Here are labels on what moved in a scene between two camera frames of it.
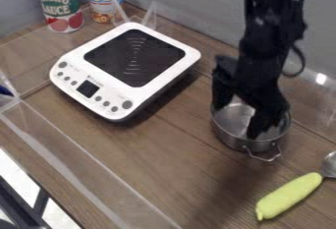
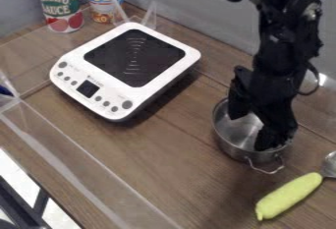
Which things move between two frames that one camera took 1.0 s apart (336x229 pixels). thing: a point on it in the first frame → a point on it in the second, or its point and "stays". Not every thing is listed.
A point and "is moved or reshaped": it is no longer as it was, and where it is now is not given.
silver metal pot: (229, 123) is moved or reshaped
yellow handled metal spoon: (288, 195) stays
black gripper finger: (224, 89) → (239, 100)
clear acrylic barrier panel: (55, 187) stays
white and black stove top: (124, 72) stays
